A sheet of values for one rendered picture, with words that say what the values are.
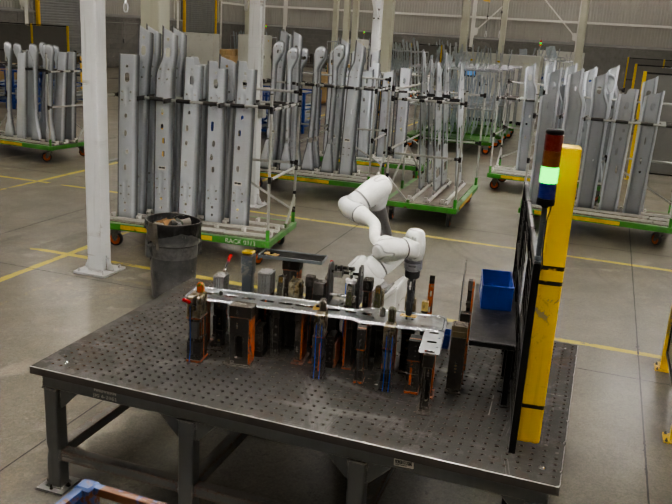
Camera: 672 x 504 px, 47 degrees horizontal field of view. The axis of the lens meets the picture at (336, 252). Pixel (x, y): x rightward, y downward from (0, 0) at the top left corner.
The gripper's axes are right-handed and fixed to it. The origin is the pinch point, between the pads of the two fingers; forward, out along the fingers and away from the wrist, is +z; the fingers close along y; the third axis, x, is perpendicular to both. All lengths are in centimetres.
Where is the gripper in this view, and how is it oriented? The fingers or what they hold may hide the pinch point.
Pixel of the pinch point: (409, 308)
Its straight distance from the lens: 395.4
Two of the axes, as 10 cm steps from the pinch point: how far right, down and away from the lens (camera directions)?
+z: -0.6, 9.6, 2.7
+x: 9.8, 1.1, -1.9
